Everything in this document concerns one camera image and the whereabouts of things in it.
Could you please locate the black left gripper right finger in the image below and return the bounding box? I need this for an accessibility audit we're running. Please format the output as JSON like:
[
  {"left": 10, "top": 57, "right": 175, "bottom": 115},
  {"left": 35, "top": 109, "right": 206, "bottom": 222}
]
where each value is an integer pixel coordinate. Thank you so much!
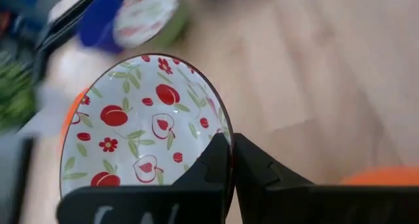
[{"left": 234, "top": 134, "right": 419, "bottom": 224}]

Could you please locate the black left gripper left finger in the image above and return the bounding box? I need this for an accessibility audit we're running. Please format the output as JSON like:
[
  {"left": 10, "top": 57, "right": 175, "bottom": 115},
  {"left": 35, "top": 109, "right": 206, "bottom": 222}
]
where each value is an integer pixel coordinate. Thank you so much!
[{"left": 56, "top": 132, "right": 234, "bottom": 224}]

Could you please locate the floral print ceramic bowl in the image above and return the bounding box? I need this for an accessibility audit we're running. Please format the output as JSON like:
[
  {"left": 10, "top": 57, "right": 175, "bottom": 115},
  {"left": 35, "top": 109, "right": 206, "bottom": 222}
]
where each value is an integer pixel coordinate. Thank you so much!
[
  {"left": 113, "top": 0, "right": 189, "bottom": 50},
  {"left": 58, "top": 52, "right": 235, "bottom": 202}
]

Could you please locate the orange plastic mini bowl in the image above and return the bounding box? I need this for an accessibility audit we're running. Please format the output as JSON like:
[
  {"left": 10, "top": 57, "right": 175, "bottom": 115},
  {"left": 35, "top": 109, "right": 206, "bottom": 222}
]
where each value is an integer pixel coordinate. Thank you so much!
[
  {"left": 60, "top": 88, "right": 90, "bottom": 146},
  {"left": 340, "top": 166, "right": 419, "bottom": 187}
]

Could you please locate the blue plastic mini bowl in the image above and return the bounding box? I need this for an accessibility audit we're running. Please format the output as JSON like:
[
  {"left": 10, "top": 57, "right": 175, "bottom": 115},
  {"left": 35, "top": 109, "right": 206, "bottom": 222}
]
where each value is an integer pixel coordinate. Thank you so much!
[{"left": 77, "top": 0, "right": 127, "bottom": 54}]

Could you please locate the artificial plant in white pot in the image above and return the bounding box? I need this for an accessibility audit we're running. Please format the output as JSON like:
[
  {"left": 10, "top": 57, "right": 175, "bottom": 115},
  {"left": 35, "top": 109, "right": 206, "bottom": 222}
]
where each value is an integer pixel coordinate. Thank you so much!
[{"left": 0, "top": 50, "right": 66, "bottom": 140}]

